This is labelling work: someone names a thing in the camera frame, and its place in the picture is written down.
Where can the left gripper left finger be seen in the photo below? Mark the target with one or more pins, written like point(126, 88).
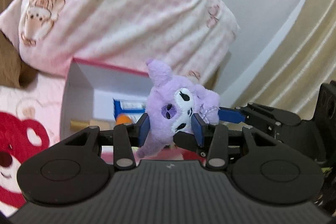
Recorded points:
point(127, 136)

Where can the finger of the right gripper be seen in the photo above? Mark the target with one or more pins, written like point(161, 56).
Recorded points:
point(189, 146)
point(230, 115)

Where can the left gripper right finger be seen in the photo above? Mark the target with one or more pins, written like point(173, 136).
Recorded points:
point(213, 141)

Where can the orange makeup sponge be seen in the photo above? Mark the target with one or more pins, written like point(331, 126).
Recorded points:
point(123, 119)

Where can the blue wet wipes pack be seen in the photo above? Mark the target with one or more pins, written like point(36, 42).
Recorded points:
point(131, 108)

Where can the purple plush toy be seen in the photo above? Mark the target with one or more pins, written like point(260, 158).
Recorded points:
point(170, 105)

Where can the beige gold foundation bottle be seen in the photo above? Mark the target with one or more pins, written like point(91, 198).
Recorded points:
point(76, 125)

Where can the pink storage box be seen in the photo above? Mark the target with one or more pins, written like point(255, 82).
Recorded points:
point(92, 87)

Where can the beige curtain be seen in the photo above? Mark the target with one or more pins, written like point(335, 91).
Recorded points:
point(305, 59)

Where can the pink cartoon pillow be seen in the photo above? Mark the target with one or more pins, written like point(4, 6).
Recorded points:
point(192, 36)

